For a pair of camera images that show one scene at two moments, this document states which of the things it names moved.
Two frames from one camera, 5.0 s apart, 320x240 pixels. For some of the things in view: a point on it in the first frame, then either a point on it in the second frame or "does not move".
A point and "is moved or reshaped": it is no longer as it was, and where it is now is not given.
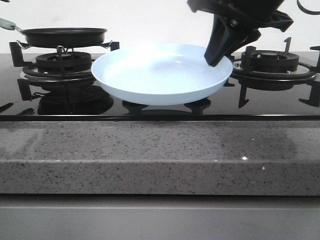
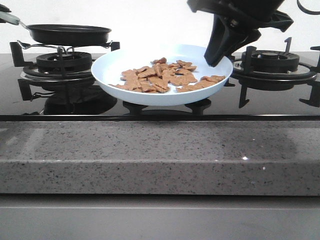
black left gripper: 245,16 does not move
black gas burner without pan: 273,70 does not move
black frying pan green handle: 59,37 is moved or reshaped
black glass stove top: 62,87 does not move
